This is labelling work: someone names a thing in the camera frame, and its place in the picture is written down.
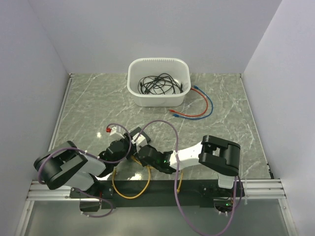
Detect yellow ethernet cable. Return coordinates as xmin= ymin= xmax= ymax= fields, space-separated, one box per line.
xmin=176 ymin=169 xmax=184 ymax=194
xmin=112 ymin=156 xmax=151 ymax=199

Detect black network switch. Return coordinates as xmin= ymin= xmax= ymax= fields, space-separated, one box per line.
xmin=130 ymin=127 xmax=151 ymax=147

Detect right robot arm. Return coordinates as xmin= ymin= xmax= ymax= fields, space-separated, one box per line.
xmin=132 ymin=135 xmax=241 ymax=196

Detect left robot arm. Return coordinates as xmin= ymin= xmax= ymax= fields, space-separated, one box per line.
xmin=33 ymin=137 xmax=136 ymax=198

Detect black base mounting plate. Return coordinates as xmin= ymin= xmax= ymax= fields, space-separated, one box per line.
xmin=70 ymin=179 xmax=233 ymax=212

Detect white plastic tub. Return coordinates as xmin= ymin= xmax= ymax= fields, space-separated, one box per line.
xmin=127 ymin=58 xmax=191 ymax=107

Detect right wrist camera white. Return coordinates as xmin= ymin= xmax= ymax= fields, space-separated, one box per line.
xmin=131 ymin=133 xmax=147 ymax=146

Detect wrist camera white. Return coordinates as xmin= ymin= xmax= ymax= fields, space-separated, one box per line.
xmin=106 ymin=126 xmax=124 ymax=140
xmin=131 ymin=133 xmax=147 ymax=146

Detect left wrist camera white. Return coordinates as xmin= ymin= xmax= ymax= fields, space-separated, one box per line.
xmin=106 ymin=126 xmax=124 ymax=140

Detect red ethernet cable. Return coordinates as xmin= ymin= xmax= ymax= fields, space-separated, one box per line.
xmin=169 ymin=88 xmax=209 ymax=118

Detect tangled black cables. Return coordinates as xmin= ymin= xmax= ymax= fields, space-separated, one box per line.
xmin=137 ymin=73 xmax=185 ymax=95

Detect blue ethernet cable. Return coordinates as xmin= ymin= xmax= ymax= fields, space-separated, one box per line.
xmin=173 ymin=85 xmax=214 ymax=119

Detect aluminium frame rail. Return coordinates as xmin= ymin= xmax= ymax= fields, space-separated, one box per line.
xmin=26 ymin=179 xmax=286 ymax=201

